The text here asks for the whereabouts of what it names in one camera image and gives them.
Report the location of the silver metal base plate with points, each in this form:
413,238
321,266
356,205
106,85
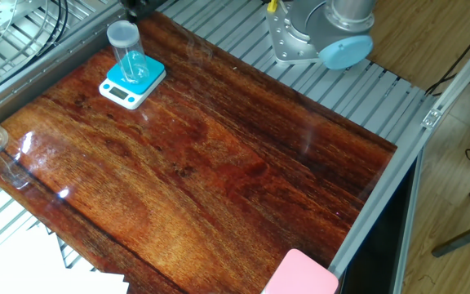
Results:
2,12

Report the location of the aluminium frame post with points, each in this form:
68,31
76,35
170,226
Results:
467,69

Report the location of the yellow tag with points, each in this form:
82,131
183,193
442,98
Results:
272,5

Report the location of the aluminium frame rail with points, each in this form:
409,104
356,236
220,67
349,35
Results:
382,196

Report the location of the pink kitchen scale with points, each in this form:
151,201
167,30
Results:
300,275

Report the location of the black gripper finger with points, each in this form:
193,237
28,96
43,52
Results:
131,10

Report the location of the black flat panel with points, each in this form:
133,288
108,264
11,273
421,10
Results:
382,245

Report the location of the metal corner bracket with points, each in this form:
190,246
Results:
431,118

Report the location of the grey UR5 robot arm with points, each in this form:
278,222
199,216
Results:
341,24

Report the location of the blue and white kitchen scale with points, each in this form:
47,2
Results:
121,93

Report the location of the white paper sheet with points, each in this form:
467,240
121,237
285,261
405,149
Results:
23,269

